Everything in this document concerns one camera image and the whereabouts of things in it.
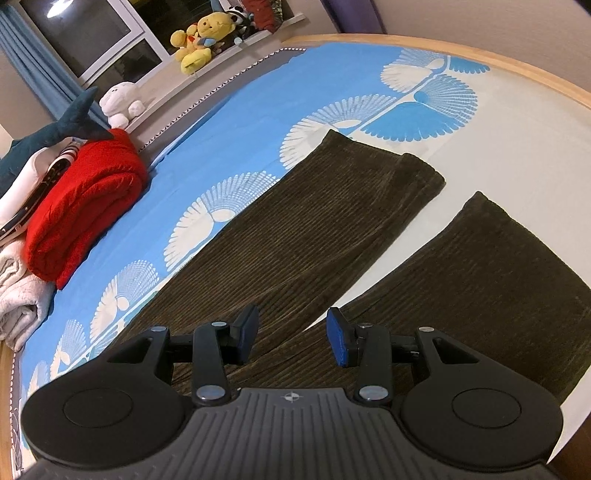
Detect dark red cushion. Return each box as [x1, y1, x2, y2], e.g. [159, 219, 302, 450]
[242, 0, 286, 32]

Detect black and white plush toy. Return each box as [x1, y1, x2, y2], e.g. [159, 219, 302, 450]
[226, 7, 257, 38]

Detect white window sill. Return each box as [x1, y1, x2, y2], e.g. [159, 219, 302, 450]
[124, 14, 306, 136]

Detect purple bag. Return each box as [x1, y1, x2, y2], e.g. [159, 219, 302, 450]
[321, 0, 384, 36]

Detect yellow bear plush toy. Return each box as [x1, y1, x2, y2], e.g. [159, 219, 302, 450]
[196, 13, 237, 52]

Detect grey mattress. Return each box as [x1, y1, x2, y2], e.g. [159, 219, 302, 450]
[136, 44, 305, 160]

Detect dark olive corduroy pants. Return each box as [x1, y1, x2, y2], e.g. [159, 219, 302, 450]
[99, 129, 591, 408]

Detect yellow duck plush toy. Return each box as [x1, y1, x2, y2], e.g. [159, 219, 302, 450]
[171, 30, 214, 76]

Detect white pillow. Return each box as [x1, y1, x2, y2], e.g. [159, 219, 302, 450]
[0, 148, 63, 224]

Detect window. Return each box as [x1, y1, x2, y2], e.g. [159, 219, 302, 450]
[18, 0, 218, 88]

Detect blue and white printed bedsheet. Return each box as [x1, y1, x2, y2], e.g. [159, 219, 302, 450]
[9, 36, 591, 462]

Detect red knitted blanket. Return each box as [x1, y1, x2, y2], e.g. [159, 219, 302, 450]
[25, 128, 149, 291]

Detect dark star printed blanket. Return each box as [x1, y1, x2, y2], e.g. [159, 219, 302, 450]
[0, 143, 85, 246]

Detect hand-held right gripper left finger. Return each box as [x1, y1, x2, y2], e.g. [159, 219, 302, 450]
[107, 305, 260, 408]

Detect blue curtain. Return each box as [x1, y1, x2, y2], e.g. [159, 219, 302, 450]
[0, 9, 100, 134]

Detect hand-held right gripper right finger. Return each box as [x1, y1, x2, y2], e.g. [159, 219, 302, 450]
[326, 308, 482, 408]

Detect blue shark plush toy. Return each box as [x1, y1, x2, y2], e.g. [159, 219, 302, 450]
[0, 85, 116, 197]

